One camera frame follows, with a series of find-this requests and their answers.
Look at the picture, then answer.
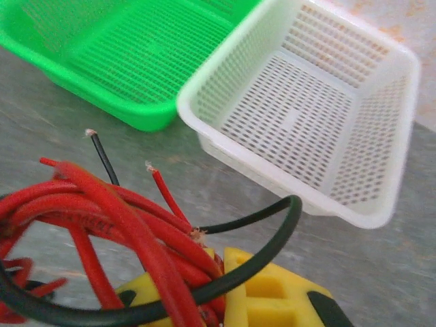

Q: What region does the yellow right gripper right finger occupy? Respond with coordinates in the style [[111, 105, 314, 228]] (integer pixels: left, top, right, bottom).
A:
[[223, 246, 356, 327]]

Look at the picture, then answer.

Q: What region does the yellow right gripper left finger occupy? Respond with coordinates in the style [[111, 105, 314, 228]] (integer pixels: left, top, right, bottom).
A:
[[114, 247, 226, 327]]

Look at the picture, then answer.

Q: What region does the white plastic mesh basket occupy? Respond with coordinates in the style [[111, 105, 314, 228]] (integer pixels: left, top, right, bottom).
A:
[[176, 0, 422, 230]]

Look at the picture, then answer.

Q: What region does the green plastic mesh basket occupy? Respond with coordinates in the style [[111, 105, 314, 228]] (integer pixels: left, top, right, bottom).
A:
[[0, 0, 263, 133]]

